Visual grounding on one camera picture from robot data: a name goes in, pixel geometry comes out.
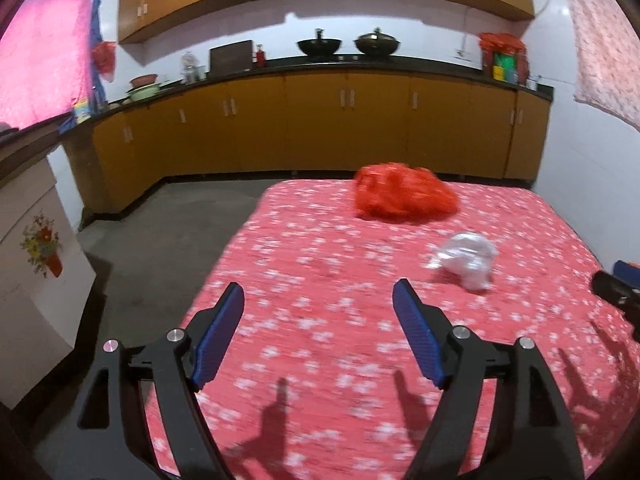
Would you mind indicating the hanging red plastic bag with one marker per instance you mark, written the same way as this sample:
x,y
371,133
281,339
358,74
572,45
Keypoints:
x,y
104,60

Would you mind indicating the green box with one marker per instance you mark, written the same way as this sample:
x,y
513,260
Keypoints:
x,y
505,67

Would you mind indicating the red bottle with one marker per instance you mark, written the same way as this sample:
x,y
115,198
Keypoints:
x,y
260,57

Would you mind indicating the dark cutting board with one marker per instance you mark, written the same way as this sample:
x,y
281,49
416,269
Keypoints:
x,y
230,57

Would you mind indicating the black wok with lid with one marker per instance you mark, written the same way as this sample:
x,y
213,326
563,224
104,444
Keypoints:
x,y
377,45

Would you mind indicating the open black wok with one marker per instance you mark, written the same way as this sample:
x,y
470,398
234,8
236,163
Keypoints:
x,y
318,46

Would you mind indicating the white cup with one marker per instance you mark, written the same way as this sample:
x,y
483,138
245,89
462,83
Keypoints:
x,y
533,83

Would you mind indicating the green basin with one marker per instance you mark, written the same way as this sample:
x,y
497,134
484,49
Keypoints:
x,y
142,94

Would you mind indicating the wooden base cabinets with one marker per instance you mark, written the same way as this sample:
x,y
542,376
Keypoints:
x,y
310,125

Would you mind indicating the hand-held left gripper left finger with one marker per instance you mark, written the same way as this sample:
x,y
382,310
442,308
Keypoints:
x,y
220,335

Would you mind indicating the white plastic bag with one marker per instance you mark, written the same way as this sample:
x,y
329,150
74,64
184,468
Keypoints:
x,y
467,257

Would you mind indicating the red-orange plastic bag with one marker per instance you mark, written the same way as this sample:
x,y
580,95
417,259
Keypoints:
x,y
405,192

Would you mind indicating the pink window curtain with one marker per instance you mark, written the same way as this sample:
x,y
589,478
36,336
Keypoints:
x,y
45,55

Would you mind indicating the pink basin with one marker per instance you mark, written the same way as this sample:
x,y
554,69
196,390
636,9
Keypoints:
x,y
144,81

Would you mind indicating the pale floral curtain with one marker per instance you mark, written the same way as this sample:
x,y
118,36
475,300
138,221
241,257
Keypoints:
x,y
607,45

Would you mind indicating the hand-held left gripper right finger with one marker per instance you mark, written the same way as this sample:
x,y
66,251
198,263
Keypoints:
x,y
415,330

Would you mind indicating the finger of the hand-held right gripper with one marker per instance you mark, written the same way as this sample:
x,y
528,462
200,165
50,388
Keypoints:
x,y
629,271
615,292

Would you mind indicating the wall socket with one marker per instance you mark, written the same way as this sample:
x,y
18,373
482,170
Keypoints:
x,y
461,54

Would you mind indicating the red floral tablecloth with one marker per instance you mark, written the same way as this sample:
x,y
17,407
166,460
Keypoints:
x,y
325,260

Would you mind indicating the glass jar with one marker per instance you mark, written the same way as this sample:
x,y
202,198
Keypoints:
x,y
192,70

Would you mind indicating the black kitchen countertop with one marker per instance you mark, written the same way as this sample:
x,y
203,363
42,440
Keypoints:
x,y
310,66

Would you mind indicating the colourful sponge pack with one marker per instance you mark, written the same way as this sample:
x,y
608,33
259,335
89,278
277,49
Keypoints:
x,y
83,111

